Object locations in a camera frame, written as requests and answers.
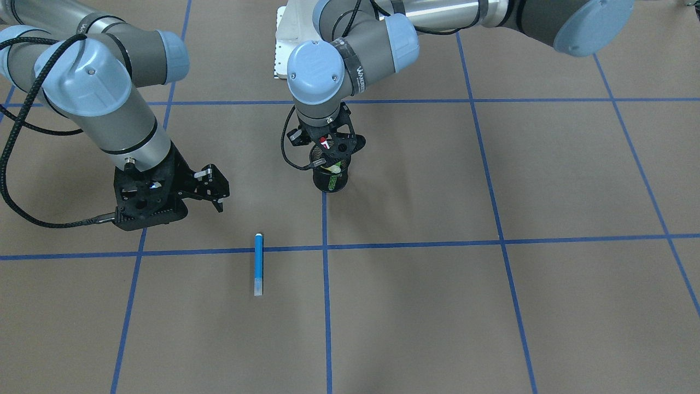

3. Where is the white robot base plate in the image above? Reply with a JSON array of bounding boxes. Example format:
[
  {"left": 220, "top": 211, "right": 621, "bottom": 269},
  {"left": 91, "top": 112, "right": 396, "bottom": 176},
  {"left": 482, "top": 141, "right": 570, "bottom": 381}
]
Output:
[{"left": 273, "top": 1, "right": 322, "bottom": 80}]

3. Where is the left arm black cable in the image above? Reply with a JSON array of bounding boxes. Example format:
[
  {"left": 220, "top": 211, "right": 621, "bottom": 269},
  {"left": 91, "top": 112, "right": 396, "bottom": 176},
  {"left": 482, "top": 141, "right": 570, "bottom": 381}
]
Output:
[{"left": 281, "top": 107, "right": 329, "bottom": 171}]

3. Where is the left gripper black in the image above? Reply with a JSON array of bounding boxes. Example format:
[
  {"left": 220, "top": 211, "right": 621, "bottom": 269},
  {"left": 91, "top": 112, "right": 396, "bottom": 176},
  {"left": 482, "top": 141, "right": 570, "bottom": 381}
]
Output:
[{"left": 297, "top": 103, "right": 366, "bottom": 162}]

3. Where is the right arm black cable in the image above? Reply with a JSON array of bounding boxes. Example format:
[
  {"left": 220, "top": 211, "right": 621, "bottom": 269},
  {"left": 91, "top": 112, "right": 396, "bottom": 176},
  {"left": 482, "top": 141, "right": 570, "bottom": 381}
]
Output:
[{"left": 0, "top": 34, "right": 118, "bottom": 229}]

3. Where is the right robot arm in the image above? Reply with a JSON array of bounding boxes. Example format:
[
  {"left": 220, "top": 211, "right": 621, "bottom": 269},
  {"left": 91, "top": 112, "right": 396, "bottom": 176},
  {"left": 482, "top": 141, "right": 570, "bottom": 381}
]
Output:
[{"left": 2, "top": 1, "right": 230, "bottom": 230}]

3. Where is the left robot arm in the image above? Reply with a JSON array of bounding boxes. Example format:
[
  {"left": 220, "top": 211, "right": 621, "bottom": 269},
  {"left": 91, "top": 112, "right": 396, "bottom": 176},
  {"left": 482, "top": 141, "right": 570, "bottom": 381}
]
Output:
[{"left": 282, "top": 1, "right": 634, "bottom": 167}]

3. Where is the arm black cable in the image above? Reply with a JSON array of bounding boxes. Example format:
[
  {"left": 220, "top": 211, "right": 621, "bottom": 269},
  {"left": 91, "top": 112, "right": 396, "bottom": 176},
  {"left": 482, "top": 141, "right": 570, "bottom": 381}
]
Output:
[
  {"left": 0, "top": 34, "right": 118, "bottom": 229},
  {"left": 281, "top": 107, "right": 329, "bottom": 171}
]

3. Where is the red capped white marker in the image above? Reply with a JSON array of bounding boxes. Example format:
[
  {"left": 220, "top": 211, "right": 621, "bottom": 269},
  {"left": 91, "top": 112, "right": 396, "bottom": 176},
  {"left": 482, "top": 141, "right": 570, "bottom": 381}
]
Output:
[{"left": 319, "top": 137, "right": 330, "bottom": 150}]

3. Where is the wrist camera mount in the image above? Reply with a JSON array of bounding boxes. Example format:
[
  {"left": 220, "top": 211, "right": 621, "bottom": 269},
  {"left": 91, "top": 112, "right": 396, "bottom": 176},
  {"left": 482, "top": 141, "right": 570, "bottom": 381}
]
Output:
[
  {"left": 113, "top": 194, "right": 188, "bottom": 230},
  {"left": 287, "top": 127, "right": 312, "bottom": 147}
]

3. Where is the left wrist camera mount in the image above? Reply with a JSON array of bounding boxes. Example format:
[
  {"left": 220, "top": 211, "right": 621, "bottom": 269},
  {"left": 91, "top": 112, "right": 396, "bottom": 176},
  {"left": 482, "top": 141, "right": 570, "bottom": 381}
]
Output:
[{"left": 287, "top": 127, "right": 312, "bottom": 147}]

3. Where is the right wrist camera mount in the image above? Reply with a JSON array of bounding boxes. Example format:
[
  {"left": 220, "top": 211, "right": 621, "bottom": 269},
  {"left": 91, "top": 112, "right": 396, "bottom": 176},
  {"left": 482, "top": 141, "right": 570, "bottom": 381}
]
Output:
[{"left": 113, "top": 194, "right": 188, "bottom": 230}]

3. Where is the blue marker pen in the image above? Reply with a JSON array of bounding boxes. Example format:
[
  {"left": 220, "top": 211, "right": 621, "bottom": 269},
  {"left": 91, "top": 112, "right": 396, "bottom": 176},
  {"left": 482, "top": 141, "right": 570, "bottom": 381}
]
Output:
[{"left": 253, "top": 233, "right": 264, "bottom": 297}]

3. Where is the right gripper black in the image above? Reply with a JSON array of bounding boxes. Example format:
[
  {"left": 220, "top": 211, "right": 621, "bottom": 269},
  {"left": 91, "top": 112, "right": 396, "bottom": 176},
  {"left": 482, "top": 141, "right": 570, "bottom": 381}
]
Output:
[{"left": 113, "top": 145, "right": 230, "bottom": 213}]

